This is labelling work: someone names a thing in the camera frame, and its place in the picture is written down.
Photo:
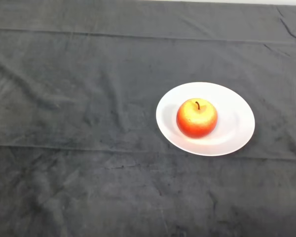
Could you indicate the red yellow apple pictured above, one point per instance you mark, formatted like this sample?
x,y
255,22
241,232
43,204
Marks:
x,y
196,118

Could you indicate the white round plate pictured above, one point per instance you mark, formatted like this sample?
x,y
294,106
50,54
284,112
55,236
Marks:
x,y
236,118

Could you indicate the black cloth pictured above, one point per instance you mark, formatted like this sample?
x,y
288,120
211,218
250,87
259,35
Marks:
x,y
88,192

